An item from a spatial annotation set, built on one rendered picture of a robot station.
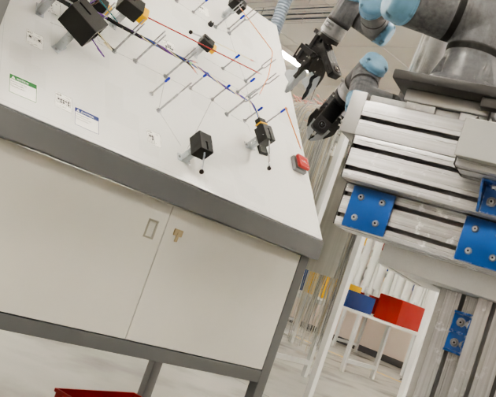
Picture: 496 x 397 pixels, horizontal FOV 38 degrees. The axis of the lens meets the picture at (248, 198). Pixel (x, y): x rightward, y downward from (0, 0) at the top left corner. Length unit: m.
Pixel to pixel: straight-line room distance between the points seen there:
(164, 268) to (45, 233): 0.38
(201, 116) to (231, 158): 0.16
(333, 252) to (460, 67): 1.97
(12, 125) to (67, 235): 0.33
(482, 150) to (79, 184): 1.04
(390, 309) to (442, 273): 3.75
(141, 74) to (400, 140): 0.96
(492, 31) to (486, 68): 0.07
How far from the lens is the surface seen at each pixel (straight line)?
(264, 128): 2.28
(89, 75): 1.99
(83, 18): 1.87
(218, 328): 2.23
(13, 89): 1.79
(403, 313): 5.24
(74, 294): 1.94
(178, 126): 2.12
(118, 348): 2.05
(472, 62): 1.46
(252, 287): 2.27
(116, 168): 1.87
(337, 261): 3.28
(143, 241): 2.00
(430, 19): 1.48
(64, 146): 1.80
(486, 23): 1.50
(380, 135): 1.44
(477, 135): 1.27
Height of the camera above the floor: 0.71
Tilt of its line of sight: 5 degrees up
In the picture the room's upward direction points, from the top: 19 degrees clockwise
